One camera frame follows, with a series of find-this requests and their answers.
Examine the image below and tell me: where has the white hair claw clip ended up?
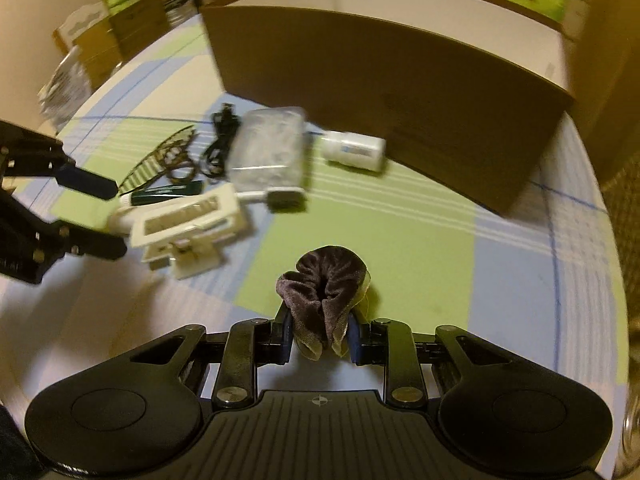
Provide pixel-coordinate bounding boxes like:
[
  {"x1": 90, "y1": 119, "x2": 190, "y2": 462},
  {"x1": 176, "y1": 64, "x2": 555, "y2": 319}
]
[{"x1": 130, "y1": 182, "x2": 251, "y2": 281}]

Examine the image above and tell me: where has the plaid bed sheet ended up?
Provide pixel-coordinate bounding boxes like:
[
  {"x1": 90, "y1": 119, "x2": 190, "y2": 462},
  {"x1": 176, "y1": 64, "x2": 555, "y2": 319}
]
[{"x1": 0, "y1": 10, "x2": 628, "y2": 411}]

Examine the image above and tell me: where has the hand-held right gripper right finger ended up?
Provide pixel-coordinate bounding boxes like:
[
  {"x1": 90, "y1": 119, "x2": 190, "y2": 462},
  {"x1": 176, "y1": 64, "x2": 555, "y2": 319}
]
[{"x1": 348, "y1": 308, "x2": 511, "y2": 406}]

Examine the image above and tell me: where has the striped dark bag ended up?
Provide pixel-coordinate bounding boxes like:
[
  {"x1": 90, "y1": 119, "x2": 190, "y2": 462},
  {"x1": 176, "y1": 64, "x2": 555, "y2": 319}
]
[{"x1": 164, "y1": 0, "x2": 202, "y2": 27}]

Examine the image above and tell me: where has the white printed plastic bag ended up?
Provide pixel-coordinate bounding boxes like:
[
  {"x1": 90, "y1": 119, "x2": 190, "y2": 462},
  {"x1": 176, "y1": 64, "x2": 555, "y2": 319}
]
[{"x1": 39, "y1": 46, "x2": 95, "y2": 127}]

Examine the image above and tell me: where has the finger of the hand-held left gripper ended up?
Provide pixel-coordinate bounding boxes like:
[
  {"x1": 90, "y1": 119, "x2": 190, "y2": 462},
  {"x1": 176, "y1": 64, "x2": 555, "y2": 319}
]
[
  {"x1": 0, "y1": 120, "x2": 119, "y2": 201},
  {"x1": 0, "y1": 192, "x2": 128, "y2": 286}
]

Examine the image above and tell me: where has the clear floss pick box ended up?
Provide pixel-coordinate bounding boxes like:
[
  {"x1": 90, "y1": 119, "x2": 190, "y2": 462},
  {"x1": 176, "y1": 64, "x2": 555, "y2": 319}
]
[{"x1": 227, "y1": 106, "x2": 313, "y2": 196}]

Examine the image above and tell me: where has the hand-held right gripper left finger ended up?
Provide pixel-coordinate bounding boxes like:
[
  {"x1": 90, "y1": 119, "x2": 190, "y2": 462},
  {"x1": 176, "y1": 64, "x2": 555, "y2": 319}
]
[{"x1": 131, "y1": 305, "x2": 296, "y2": 409}]

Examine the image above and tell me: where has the dark green lip gel tube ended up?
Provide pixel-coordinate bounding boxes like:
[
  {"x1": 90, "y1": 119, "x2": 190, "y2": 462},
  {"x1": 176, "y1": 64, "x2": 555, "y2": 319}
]
[{"x1": 120, "y1": 180, "x2": 206, "y2": 207}]

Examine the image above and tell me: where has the white toothbrush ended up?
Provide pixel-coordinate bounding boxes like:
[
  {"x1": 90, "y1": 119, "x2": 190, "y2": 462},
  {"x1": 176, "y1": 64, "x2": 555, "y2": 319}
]
[{"x1": 107, "y1": 186, "x2": 307, "y2": 235}]

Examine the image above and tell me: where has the small white bottle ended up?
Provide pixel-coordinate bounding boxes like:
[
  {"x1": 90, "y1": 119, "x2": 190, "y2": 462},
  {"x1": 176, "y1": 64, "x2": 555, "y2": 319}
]
[{"x1": 319, "y1": 129, "x2": 388, "y2": 173}]

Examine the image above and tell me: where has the brown velvet scrunchie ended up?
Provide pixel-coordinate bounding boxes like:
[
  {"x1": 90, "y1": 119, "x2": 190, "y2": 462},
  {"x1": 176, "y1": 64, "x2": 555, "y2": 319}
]
[{"x1": 275, "y1": 245, "x2": 373, "y2": 361}]

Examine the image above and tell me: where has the black usb cable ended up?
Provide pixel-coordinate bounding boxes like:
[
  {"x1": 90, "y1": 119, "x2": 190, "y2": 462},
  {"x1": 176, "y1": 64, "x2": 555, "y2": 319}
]
[{"x1": 197, "y1": 103, "x2": 246, "y2": 179}]

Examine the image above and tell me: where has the brown cardboard box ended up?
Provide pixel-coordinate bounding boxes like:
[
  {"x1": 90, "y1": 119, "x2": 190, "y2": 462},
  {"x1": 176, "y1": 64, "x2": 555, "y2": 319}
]
[{"x1": 200, "y1": 0, "x2": 640, "y2": 218}]

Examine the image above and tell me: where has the plain cardboard box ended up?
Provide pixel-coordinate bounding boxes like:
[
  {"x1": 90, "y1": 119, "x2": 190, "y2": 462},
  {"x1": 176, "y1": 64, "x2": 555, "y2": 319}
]
[{"x1": 109, "y1": 0, "x2": 168, "y2": 57}]

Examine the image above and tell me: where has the white carved panel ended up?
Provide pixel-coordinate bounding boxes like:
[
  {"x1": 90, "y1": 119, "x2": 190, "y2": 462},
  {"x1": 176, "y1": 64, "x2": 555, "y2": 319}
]
[{"x1": 53, "y1": 2, "x2": 108, "y2": 56}]

